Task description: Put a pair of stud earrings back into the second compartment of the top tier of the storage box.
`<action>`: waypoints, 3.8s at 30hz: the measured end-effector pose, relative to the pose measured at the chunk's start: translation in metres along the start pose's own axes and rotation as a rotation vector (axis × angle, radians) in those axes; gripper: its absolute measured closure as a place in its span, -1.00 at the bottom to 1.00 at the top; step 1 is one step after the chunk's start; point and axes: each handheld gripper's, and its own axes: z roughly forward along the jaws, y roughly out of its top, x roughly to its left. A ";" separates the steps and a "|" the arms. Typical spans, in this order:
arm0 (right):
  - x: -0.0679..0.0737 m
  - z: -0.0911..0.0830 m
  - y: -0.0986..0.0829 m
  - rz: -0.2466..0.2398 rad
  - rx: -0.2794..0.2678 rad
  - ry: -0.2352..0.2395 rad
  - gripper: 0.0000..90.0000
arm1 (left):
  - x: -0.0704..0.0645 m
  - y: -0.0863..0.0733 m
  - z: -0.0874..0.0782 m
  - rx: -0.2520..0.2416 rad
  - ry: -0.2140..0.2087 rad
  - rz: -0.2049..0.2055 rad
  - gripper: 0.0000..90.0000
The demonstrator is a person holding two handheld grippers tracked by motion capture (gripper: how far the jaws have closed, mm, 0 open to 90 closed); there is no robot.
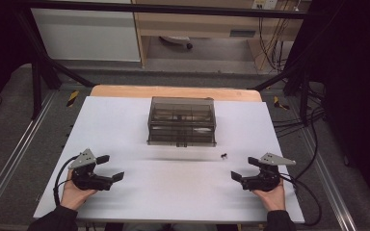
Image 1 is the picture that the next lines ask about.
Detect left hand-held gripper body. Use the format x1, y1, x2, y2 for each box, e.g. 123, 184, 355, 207
67, 147, 114, 192

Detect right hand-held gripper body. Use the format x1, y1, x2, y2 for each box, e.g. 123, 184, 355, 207
241, 152, 297, 193

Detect smoky clear compartment box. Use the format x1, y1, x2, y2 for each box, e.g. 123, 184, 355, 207
146, 96, 218, 148

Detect person's right hand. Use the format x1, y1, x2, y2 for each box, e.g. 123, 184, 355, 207
251, 177, 287, 213

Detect person's left hand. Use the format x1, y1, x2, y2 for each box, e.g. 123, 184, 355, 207
60, 168, 98, 212

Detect white board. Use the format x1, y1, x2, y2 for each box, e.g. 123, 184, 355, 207
33, 95, 305, 224

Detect yellow black floor tape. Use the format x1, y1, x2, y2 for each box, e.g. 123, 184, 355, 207
66, 90, 80, 109
272, 95, 291, 111

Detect wooden table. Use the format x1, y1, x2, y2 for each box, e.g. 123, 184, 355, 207
89, 84, 263, 103

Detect white cabinet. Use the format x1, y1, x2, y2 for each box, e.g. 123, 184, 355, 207
30, 7, 142, 63

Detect chair base with caster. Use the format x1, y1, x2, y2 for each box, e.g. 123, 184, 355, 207
158, 35, 194, 50

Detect wooden desk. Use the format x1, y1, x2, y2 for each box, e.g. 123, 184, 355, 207
131, 0, 312, 69

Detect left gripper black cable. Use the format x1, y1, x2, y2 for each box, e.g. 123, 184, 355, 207
52, 155, 79, 207

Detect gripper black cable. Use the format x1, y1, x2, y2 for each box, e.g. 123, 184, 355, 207
278, 172, 323, 227
52, 155, 79, 207

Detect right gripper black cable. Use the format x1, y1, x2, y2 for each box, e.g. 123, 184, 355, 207
278, 172, 323, 227

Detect black floor cables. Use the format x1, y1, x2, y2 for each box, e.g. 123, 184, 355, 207
272, 105, 328, 140

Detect aluminium floor rail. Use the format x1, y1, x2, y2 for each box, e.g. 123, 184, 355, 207
0, 90, 58, 219
301, 127, 358, 231

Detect black frame stand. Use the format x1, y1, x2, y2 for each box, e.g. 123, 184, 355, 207
252, 54, 314, 127
13, 13, 96, 120

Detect hanging cable bundle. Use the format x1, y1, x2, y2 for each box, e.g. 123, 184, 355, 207
257, 16, 291, 72

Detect wall power outlet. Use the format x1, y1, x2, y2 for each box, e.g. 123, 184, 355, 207
251, 0, 279, 11

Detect black frame crossbar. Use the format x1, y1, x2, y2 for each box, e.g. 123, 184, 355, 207
20, 0, 317, 20

